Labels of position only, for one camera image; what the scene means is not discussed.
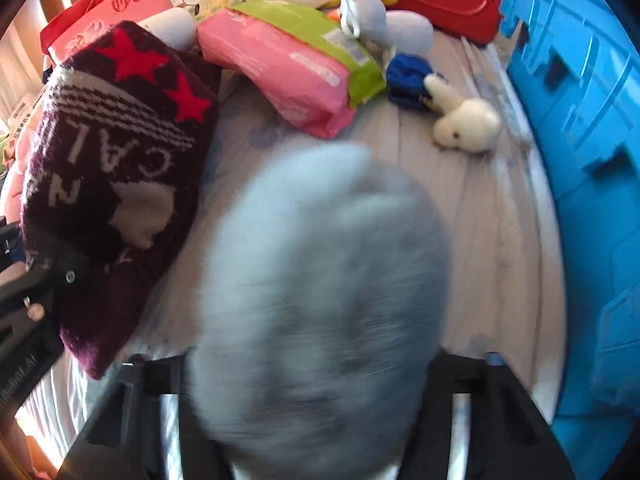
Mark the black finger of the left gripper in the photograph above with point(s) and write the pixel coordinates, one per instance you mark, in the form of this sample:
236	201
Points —
30	344

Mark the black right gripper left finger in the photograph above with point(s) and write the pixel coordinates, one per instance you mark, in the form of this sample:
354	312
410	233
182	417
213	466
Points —
121	439

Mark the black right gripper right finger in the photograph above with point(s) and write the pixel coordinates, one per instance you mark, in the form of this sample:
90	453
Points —
477	421

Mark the maroon knit hat red stars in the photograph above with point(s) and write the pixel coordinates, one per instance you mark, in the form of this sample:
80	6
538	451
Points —
111	186

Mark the grey fluffy plush toy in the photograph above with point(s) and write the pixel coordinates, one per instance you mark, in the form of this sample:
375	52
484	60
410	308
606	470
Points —
321	308

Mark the white paper roll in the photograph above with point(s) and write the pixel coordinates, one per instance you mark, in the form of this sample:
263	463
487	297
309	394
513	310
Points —
175	27

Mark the pink tissue pack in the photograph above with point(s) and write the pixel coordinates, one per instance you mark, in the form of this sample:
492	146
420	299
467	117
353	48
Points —
85	20

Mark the blue knit pouch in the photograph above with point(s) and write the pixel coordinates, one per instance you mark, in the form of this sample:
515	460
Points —
405	82

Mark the blue plastic storage crate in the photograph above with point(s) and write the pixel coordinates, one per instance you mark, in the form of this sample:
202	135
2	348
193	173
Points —
576	71

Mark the pink green wet wipes pack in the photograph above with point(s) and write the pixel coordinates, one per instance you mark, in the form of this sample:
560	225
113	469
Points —
312	73

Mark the white blue duck toy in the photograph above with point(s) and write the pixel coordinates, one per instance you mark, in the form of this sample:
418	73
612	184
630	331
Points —
392	31

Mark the white bunny plush keychain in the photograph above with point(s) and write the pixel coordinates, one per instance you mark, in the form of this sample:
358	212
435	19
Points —
469	125

